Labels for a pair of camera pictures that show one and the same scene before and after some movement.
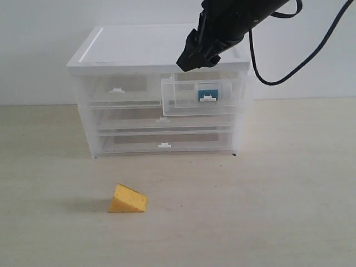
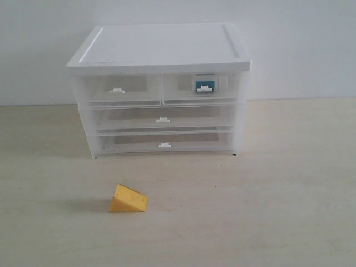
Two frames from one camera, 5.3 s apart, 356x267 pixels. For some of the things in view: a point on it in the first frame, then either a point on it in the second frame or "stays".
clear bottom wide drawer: [120, 143] stays
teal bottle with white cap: [208, 95] -> [205, 86]
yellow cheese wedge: [125, 199] stays
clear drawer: [125, 90] stays
